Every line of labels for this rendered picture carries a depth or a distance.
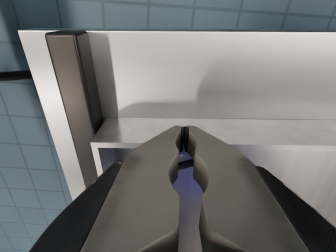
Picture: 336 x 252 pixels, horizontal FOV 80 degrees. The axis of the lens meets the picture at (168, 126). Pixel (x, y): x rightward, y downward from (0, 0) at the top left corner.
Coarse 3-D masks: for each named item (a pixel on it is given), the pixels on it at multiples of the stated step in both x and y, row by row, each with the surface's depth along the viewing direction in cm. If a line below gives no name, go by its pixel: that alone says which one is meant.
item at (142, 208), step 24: (144, 144) 10; (168, 144) 10; (120, 168) 8; (144, 168) 8; (168, 168) 8; (120, 192) 7; (144, 192) 7; (168, 192) 7; (120, 216) 6; (144, 216) 6; (168, 216) 6; (96, 240) 6; (120, 240) 6; (144, 240) 6; (168, 240) 6
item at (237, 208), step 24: (192, 144) 11; (216, 144) 10; (216, 168) 8; (240, 168) 8; (216, 192) 7; (240, 192) 7; (264, 192) 7; (216, 216) 6; (240, 216) 6; (264, 216) 6; (216, 240) 6; (240, 240) 6; (264, 240) 6; (288, 240) 6
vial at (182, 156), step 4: (180, 152) 15; (184, 152) 15; (180, 156) 15; (184, 156) 15; (188, 156) 15; (180, 160) 15; (184, 160) 15; (188, 160) 15; (192, 160) 15; (180, 164) 15
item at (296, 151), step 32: (128, 128) 14; (160, 128) 14; (224, 128) 14; (256, 128) 14; (288, 128) 14; (320, 128) 14; (96, 160) 14; (256, 160) 17; (288, 160) 17; (320, 160) 17; (192, 192) 19; (320, 192) 19; (192, 224) 22
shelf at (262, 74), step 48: (96, 48) 13; (144, 48) 13; (192, 48) 13; (240, 48) 13; (288, 48) 13; (48, 96) 15; (144, 96) 15; (192, 96) 15; (240, 96) 15; (288, 96) 15
